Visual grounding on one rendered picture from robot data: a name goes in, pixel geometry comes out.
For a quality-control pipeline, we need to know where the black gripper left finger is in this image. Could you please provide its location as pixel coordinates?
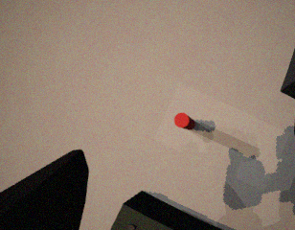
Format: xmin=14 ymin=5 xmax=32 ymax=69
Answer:
xmin=0 ymin=149 xmax=89 ymax=230

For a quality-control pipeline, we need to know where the dark red peg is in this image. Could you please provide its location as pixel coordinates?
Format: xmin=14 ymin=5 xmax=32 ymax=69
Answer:
xmin=174 ymin=112 xmax=194 ymax=130

